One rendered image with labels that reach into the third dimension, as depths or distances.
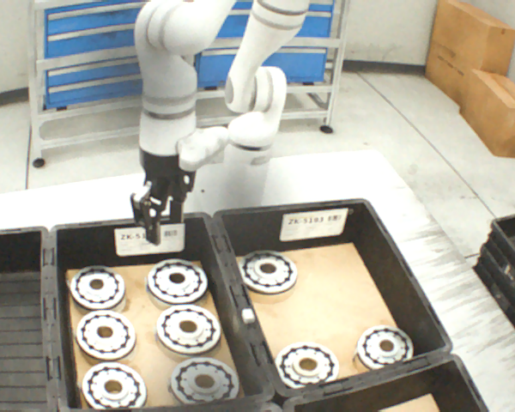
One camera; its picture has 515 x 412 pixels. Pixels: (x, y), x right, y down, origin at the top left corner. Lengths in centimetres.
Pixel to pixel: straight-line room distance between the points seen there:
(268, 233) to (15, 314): 51
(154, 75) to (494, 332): 93
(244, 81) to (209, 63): 175
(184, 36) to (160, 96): 9
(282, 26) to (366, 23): 317
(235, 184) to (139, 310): 35
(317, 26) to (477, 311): 196
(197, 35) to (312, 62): 232
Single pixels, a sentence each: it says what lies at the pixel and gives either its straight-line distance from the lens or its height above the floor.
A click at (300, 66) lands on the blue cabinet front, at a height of 42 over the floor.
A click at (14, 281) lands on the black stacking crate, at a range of 100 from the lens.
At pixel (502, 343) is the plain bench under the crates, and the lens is 123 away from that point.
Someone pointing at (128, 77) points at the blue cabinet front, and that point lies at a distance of 264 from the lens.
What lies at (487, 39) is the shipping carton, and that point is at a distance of 393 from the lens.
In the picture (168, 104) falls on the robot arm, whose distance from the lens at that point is 66.
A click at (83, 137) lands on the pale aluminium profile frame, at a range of 276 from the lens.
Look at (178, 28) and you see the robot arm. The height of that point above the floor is 133.
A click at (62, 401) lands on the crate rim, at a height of 93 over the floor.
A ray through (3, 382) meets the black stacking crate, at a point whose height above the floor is 83.
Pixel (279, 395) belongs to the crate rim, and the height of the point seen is 93.
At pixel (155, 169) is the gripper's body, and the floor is 112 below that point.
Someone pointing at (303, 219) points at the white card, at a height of 90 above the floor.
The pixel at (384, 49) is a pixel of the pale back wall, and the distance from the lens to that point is 423.
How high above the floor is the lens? 152
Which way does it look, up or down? 38 degrees down
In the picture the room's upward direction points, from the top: 8 degrees clockwise
